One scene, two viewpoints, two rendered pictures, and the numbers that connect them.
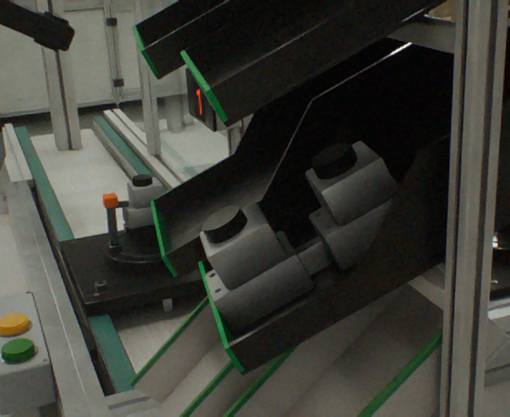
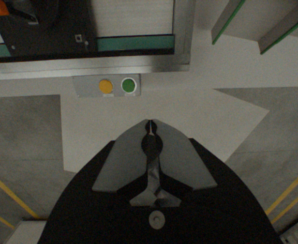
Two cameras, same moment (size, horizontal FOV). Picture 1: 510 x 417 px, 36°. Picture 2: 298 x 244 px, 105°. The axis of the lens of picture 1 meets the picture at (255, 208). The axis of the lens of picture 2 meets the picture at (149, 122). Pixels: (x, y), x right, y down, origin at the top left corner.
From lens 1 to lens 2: 0.84 m
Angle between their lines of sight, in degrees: 81
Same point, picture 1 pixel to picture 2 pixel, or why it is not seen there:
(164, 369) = (222, 24)
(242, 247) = not seen: outside the picture
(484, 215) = not seen: outside the picture
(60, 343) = (126, 68)
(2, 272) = (11, 84)
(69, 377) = (154, 67)
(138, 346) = (115, 28)
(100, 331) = (112, 46)
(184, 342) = (236, 6)
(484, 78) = not seen: outside the picture
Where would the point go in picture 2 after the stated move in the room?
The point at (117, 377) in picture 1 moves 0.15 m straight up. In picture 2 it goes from (155, 45) to (160, 38)
